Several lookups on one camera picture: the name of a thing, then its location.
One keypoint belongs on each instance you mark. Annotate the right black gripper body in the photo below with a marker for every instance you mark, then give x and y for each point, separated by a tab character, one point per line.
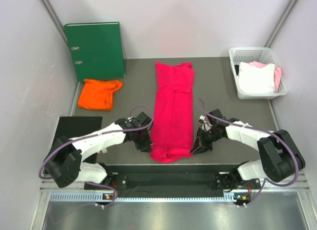
208	137

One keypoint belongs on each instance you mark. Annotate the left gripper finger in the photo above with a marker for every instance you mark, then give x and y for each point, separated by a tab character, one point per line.
142	149
148	148

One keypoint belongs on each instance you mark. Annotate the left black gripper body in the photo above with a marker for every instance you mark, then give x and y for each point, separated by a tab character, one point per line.
143	139

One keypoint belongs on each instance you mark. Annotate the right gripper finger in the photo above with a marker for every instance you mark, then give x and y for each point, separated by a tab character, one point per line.
197	146
207	147

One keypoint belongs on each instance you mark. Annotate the magenta t shirt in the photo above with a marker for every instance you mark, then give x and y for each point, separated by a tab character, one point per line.
173	130

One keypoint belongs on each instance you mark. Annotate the orange t shirt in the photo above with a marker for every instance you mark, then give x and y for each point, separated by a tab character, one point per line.
98	95

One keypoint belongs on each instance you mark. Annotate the green ring binder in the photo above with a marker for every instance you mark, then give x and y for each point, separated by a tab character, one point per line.
96	50

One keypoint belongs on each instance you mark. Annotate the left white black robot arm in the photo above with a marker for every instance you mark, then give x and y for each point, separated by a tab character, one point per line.
67	164

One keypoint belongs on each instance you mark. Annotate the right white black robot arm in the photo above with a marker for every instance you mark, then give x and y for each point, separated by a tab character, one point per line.
279	155

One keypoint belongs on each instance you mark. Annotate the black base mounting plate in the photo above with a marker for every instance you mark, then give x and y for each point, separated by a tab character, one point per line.
130	176

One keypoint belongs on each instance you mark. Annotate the white t shirt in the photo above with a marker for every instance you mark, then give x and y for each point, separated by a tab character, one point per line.
254	80

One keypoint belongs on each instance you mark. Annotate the black mat left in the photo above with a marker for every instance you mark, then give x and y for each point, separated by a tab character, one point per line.
73	127

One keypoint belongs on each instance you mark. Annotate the light pink t shirt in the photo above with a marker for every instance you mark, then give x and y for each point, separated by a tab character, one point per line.
277	71

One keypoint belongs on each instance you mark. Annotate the white plastic basket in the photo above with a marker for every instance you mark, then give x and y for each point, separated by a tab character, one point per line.
249	54

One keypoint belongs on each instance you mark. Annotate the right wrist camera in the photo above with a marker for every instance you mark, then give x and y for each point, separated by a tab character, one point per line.
202	118

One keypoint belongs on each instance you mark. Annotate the aluminium frame rail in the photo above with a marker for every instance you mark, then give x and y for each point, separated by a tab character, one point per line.
174	193

